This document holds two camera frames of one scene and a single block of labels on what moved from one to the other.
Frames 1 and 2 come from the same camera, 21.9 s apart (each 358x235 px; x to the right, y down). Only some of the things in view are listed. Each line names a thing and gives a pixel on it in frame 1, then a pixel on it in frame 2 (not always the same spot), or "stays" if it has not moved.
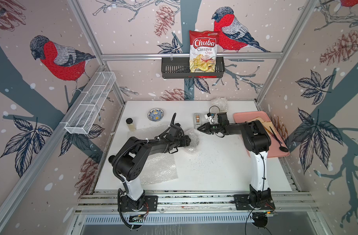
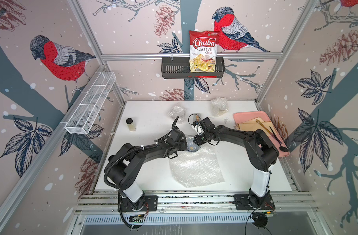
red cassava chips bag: [203, 48] stays
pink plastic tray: [278, 140] stays
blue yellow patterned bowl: [155, 114] to [191, 146]
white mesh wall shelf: [81, 120] stays
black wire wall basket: [179, 68] stays
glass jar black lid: [131, 127] stays
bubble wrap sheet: [193, 134] to [177, 110]
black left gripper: [186, 141] stays
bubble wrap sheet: [160, 167] to [194, 169]
